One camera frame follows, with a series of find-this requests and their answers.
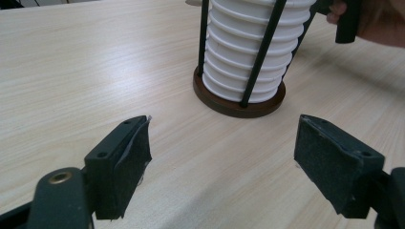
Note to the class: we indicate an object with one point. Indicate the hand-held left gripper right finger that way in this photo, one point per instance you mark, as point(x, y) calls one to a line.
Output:
point(334, 162)

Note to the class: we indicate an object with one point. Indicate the stack of white paper cups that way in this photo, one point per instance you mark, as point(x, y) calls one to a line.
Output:
point(248, 47)

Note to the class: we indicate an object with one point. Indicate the dark round cup holder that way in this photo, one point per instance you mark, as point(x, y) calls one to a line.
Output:
point(235, 106)

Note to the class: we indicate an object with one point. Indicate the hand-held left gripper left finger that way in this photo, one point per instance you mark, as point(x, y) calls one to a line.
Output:
point(127, 165)

